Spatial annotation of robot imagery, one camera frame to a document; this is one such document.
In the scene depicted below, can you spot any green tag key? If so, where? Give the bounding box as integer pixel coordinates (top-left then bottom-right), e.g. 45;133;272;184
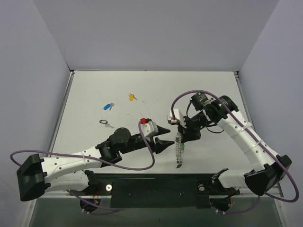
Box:
180;143;185;151

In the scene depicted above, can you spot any metal disc with keyrings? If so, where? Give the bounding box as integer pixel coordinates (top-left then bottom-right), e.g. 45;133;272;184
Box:
175;132;184;165

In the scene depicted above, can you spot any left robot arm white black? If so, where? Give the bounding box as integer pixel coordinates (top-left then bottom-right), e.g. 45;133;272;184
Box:
17;124;174;201

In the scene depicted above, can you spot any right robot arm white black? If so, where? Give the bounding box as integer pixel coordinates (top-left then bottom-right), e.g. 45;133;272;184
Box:
167;90;292;196

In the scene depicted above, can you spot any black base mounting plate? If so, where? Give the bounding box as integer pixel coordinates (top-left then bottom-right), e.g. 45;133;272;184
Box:
78;171;240;210

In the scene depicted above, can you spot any yellow tag key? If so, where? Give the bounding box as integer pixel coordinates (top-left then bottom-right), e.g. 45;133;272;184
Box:
129;94;137;101

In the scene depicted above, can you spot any blue tag key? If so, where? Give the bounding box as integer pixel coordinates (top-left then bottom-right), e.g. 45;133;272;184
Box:
103;103;115;110

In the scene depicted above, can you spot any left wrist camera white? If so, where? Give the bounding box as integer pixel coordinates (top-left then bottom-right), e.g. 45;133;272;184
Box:
140;118;159;138

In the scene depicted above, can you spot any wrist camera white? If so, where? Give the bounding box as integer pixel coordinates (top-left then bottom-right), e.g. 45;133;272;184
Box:
167;108;186;128
140;118;159;138

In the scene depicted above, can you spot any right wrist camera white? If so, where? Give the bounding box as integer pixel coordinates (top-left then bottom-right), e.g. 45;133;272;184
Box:
167;108;186;128

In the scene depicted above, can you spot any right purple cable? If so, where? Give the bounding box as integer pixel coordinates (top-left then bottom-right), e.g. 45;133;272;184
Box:
171;89;299;215

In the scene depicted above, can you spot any purple cable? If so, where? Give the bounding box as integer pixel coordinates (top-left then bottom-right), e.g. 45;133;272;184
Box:
171;89;299;215
9;122;156;216

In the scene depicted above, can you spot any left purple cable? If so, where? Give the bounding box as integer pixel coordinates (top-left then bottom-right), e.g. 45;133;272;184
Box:
9;122;156;216

